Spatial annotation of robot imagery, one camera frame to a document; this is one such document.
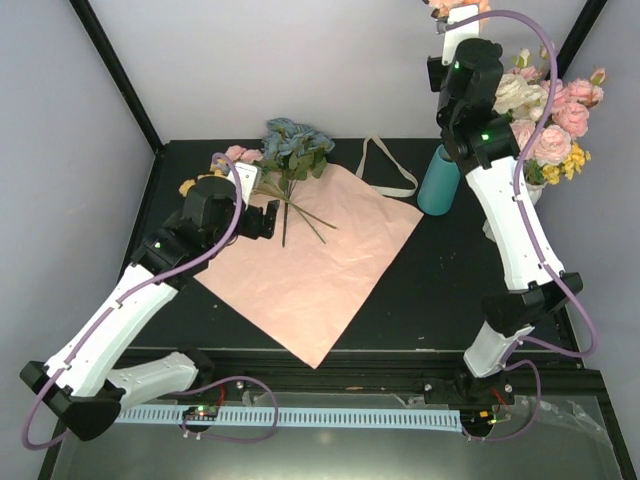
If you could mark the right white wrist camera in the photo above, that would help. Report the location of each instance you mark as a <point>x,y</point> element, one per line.
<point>455,33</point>

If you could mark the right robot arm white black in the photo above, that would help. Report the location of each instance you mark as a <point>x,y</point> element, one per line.
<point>481,143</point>

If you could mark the yellow rose stem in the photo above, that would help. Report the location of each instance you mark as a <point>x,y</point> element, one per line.
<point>190,183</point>

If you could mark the circuit board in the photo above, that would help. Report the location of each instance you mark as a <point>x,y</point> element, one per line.
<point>202,413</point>
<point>488,417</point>

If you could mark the black frame post right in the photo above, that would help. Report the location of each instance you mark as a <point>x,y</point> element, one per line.
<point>580,30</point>

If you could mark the blue hydrangea stem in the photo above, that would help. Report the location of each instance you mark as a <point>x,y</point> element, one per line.
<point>292,152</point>

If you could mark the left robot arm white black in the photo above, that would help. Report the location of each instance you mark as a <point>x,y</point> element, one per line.
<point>81,384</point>

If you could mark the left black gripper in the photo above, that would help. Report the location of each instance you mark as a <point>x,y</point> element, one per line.
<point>253,229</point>

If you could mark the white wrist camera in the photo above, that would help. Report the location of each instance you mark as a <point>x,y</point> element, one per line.
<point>249,176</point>
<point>455,33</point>

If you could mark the cream ribbon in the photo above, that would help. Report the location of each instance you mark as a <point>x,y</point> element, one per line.
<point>387,164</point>

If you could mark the pink wrapping paper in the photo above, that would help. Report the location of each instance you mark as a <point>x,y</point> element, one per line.
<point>305,285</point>

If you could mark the left circuit board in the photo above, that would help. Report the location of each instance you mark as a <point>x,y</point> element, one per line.
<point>202,413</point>

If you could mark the black frame post left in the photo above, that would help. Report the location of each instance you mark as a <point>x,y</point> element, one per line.
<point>93,27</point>

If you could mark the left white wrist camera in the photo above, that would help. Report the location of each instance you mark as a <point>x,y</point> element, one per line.
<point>249,176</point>

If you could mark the pink white flower bouquet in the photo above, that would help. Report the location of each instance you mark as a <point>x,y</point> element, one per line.
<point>522,96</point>

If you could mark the pink rose stem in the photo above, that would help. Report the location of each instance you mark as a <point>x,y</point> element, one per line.
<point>441,8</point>
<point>245,155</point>

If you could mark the teal vase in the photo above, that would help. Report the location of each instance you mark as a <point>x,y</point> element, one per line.
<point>439,185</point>

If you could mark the white ribbed vase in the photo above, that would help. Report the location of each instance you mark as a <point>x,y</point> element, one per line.
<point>534,192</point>

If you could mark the black frame post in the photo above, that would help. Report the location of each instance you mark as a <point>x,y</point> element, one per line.
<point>580,30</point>
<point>93,27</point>

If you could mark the right circuit board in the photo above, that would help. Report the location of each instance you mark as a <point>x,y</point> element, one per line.
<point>488,417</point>

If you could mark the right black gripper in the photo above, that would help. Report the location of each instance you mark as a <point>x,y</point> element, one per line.
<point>434,65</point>

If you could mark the light blue cable duct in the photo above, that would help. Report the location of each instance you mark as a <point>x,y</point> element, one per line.
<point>289,417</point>

